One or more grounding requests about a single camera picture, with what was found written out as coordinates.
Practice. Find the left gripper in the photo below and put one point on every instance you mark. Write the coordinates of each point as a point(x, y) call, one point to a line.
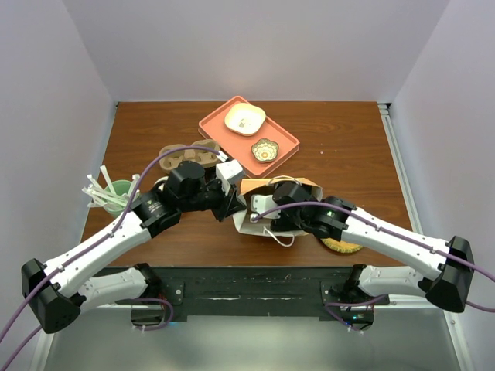
point(230, 204)

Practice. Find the brown paper bag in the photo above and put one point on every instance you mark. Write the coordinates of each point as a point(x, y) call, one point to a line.
point(271, 224)

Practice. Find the cardboard cup carrier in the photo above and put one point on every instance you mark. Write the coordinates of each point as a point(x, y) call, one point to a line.
point(168, 163)

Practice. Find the brown paper cup stack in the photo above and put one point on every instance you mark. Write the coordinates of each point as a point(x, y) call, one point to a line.
point(161, 181)

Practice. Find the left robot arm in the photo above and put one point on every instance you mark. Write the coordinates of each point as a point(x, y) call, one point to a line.
point(62, 288)

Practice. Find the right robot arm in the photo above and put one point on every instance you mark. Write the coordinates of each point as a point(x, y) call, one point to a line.
point(436, 269)

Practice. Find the green patterned small dish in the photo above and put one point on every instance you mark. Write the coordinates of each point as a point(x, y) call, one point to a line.
point(265, 150)

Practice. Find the cream square bowl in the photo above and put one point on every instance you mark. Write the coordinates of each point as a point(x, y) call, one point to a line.
point(245, 119)

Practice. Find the green cup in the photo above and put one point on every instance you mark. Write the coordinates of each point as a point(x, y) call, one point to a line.
point(122, 189)

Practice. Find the woven bamboo coaster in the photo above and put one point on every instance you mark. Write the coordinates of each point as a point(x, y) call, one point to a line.
point(341, 247)

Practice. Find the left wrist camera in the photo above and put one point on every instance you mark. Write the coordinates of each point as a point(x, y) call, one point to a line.
point(229, 171)

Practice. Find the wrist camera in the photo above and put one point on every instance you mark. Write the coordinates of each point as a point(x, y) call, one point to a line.
point(229, 171)
point(260, 204)

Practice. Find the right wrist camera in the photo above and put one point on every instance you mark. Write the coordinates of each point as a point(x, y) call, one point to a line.
point(260, 204)

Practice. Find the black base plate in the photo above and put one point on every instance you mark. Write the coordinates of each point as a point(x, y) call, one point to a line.
point(252, 291)

